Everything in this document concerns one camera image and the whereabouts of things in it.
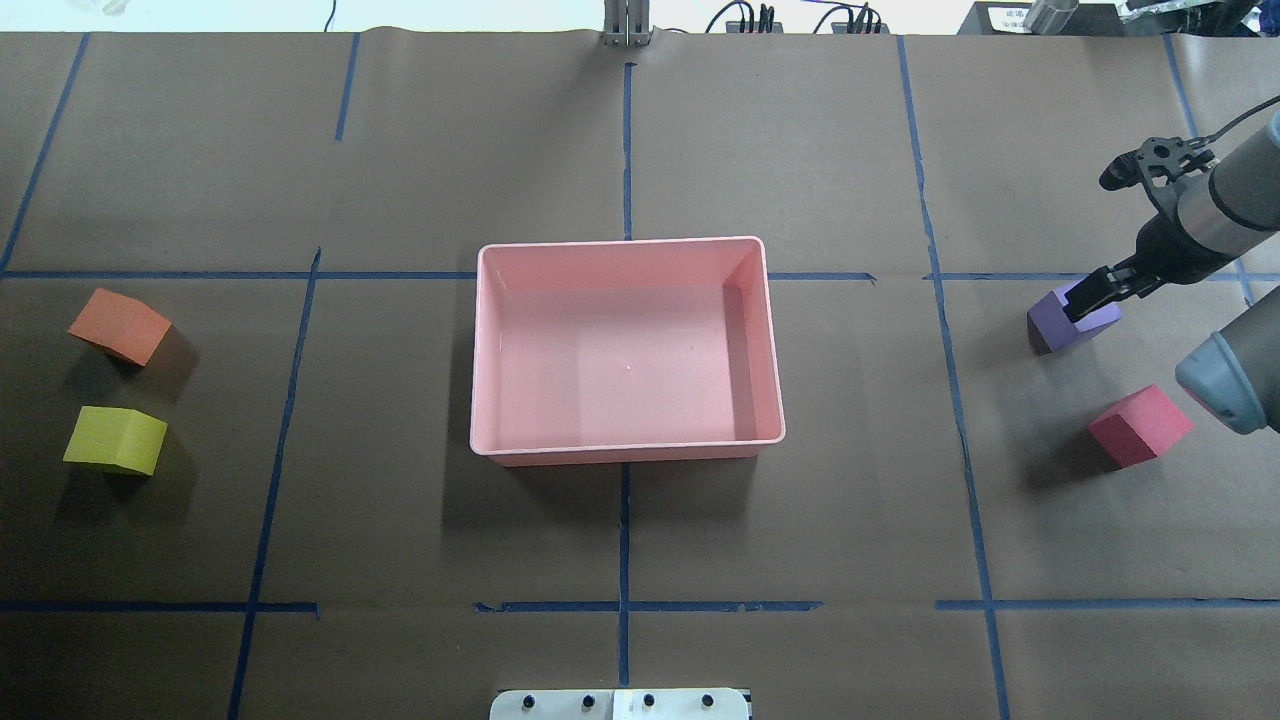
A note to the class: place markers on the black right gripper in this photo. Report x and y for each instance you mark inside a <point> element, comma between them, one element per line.
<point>1166,247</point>

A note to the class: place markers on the black power connector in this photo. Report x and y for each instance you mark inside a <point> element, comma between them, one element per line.
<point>856,18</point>
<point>745,18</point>

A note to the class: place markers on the silver metal cylinder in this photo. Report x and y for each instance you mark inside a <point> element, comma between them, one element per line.
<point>1048,17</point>

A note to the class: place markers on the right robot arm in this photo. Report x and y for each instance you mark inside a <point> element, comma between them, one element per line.
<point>1234,374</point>

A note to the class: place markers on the black power connector right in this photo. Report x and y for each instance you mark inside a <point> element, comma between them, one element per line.
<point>856,18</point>

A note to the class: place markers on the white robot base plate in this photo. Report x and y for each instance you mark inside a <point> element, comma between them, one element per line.
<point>623,703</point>

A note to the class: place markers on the black power connector left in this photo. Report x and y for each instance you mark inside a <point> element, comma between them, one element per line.
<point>745,18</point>

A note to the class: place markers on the red foam block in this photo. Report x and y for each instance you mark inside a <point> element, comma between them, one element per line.
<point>1140,427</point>

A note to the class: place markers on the aluminium frame post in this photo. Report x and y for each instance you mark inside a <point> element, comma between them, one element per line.
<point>626,23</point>

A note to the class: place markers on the yellow-green foam block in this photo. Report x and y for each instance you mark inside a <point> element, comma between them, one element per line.
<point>116,439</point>

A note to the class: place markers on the purple foam block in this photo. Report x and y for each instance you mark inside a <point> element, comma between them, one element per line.
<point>1051,331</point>

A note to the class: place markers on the pink plastic bin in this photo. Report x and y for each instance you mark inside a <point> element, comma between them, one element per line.
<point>624,351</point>

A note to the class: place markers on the brown paper table cover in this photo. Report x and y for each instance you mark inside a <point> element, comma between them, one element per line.
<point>936,536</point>

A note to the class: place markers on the black box with label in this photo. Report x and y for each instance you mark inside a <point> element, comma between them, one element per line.
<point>1010,18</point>

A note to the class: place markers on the orange foam block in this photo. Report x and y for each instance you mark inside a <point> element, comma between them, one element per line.
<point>122,327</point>

